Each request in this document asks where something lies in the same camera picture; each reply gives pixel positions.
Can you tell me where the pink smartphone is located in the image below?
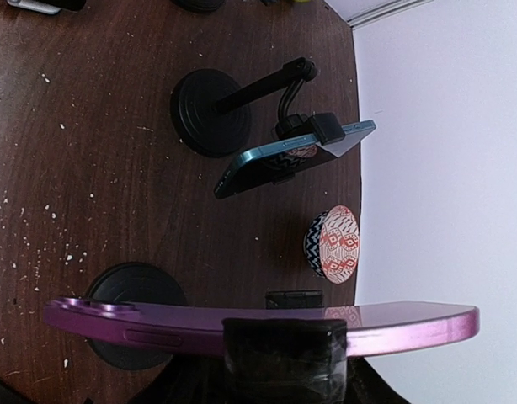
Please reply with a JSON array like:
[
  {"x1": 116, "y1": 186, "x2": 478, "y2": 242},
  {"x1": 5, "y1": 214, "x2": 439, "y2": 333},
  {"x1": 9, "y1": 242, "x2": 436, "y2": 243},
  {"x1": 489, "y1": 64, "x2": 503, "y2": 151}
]
[{"x1": 43, "y1": 297, "x2": 480, "y2": 358}]

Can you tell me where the black stand with pink phone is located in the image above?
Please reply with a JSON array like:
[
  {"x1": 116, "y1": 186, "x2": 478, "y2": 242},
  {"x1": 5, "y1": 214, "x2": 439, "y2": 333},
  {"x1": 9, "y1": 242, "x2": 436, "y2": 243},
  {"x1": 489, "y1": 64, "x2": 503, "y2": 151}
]
[{"x1": 87, "y1": 263, "x2": 407, "y2": 403}]

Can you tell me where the grey smartphone on left stand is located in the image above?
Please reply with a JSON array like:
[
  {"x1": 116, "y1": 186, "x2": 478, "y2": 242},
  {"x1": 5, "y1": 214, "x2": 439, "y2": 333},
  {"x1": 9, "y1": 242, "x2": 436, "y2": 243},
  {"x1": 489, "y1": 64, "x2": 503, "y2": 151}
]
[{"x1": 7, "y1": 0, "x2": 61, "y2": 15}]

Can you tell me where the black left gooseneck stand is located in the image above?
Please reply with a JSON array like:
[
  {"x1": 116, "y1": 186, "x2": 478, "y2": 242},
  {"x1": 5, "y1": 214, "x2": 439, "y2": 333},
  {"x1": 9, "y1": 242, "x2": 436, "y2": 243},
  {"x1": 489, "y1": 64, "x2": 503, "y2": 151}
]
[{"x1": 172, "y1": 0, "x2": 226, "y2": 13}]

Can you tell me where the teal smartphone on stand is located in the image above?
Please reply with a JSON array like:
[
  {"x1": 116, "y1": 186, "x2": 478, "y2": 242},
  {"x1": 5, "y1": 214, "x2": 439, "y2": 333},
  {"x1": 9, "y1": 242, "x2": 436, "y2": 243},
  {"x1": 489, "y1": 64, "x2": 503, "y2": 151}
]
[{"x1": 214, "y1": 113, "x2": 376, "y2": 199}]

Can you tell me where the red patterned bowl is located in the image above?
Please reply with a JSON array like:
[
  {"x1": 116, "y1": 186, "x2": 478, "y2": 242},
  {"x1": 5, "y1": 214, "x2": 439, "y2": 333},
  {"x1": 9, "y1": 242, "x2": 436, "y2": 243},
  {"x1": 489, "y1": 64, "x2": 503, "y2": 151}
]
[{"x1": 303, "y1": 205, "x2": 360, "y2": 284}]

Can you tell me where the black stand with teal phone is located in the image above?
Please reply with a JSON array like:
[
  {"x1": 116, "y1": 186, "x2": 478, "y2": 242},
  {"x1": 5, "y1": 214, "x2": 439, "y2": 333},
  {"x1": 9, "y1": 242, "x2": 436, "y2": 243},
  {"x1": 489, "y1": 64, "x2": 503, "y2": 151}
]
[{"x1": 170, "y1": 57, "x2": 347, "y2": 186}]

